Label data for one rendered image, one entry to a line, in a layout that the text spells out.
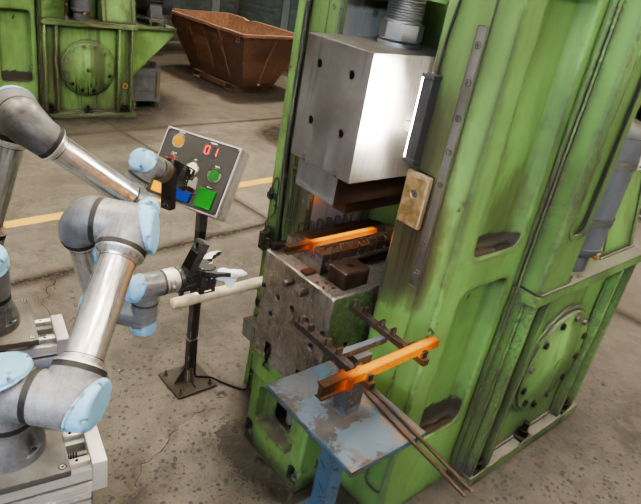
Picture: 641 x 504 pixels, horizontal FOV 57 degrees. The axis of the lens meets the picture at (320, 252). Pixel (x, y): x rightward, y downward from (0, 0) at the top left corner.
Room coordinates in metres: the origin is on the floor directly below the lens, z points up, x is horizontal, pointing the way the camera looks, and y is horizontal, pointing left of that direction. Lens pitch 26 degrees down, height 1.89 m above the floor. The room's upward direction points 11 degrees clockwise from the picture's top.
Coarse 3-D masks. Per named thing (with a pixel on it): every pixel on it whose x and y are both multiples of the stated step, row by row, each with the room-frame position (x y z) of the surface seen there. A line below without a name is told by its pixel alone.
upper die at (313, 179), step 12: (300, 168) 1.93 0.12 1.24; (312, 168) 1.88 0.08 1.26; (300, 180) 1.92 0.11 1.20; (312, 180) 1.88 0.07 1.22; (324, 180) 1.84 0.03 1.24; (336, 180) 1.80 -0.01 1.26; (384, 180) 1.95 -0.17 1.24; (396, 180) 2.00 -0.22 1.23; (312, 192) 1.87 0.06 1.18; (324, 192) 1.83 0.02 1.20; (336, 192) 1.80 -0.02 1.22; (348, 192) 1.84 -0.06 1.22; (360, 192) 1.88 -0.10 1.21; (372, 192) 1.92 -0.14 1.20; (384, 192) 1.96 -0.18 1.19; (396, 192) 2.01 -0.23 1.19; (336, 204) 1.81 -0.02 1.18
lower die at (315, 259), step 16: (336, 224) 2.10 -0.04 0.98; (352, 224) 2.13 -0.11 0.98; (368, 224) 2.14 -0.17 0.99; (384, 224) 2.14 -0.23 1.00; (288, 240) 1.93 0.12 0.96; (352, 240) 1.96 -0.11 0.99; (384, 240) 2.01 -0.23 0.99; (304, 256) 1.86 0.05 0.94; (320, 256) 1.80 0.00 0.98; (336, 256) 1.84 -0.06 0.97; (384, 256) 2.02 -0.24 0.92; (320, 272) 1.80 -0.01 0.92
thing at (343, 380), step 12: (432, 336) 1.44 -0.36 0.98; (408, 348) 1.36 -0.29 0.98; (420, 348) 1.37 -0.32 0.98; (432, 348) 1.41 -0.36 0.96; (384, 360) 1.28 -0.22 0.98; (396, 360) 1.29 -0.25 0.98; (348, 372) 1.20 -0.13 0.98; (360, 372) 1.21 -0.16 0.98; (372, 372) 1.23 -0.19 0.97; (324, 384) 1.12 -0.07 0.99; (336, 384) 1.15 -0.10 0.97; (348, 384) 1.17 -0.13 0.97; (324, 396) 1.13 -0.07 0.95
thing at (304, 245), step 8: (344, 232) 1.98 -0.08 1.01; (352, 232) 1.99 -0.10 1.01; (360, 232) 2.01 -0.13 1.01; (368, 232) 2.03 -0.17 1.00; (304, 240) 1.84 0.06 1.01; (312, 240) 1.86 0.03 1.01; (320, 240) 1.87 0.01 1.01; (328, 240) 1.89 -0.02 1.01; (336, 240) 1.92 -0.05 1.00; (288, 248) 1.77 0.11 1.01; (296, 248) 1.80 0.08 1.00; (304, 248) 1.83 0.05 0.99; (312, 248) 1.83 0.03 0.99
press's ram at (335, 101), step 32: (320, 64) 1.92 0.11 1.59; (352, 64) 1.81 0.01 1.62; (384, 64) 1.79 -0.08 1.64; (416, 64) 1.89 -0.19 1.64; (320, 96) 1.90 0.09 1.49; (352, 96) 1.80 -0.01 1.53; (384, 96) 1.81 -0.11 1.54; (416, 96) 1.92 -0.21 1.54; (320, 128) 1.88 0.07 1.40; (352, 128) 1.78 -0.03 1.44; (384, 128) 1.84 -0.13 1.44; (320, 160) 1.86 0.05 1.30; (352, 160) 1.76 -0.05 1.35; (384, 160) 1.86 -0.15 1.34
